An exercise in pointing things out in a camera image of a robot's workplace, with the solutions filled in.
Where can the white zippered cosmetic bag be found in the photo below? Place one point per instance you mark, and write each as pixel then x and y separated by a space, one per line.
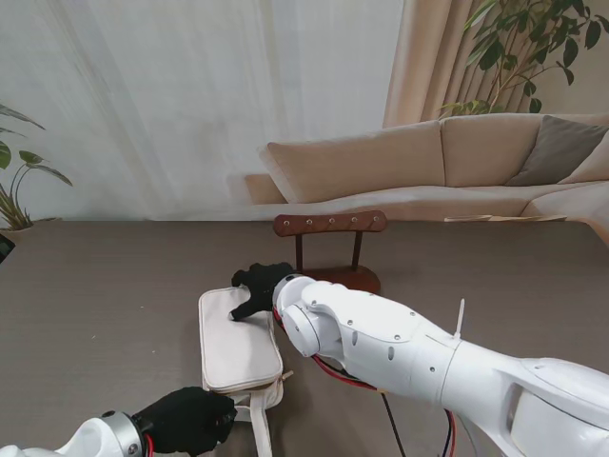
pixel 238 352

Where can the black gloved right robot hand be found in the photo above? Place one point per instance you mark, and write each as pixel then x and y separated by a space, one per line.
pixel 264 285

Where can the beige sofa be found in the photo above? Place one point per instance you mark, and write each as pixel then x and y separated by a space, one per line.
pixel 357 162

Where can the white sheer curtain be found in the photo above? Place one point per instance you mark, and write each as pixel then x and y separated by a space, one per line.
pixel 190 95

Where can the beige curtain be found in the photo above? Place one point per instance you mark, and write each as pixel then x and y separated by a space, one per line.
pixel 428 57

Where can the dark wooden jewelry stand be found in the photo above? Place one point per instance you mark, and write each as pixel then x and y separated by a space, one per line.
pixel 328 224

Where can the broad-leaved green potted plant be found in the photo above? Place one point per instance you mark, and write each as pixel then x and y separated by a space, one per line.
pixel 35 158

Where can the black device at table edge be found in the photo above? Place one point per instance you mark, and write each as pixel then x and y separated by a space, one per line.
pixel 5 250

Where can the grey sofa cushion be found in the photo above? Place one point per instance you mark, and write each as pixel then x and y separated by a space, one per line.
pixel 556 152

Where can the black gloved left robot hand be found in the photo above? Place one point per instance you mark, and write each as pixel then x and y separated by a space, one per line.
pixel 190 421

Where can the tall dark-leaved plant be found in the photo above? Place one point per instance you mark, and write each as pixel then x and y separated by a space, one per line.
pixel 492 54

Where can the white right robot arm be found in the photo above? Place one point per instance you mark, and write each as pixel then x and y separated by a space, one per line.
pixel 404 343

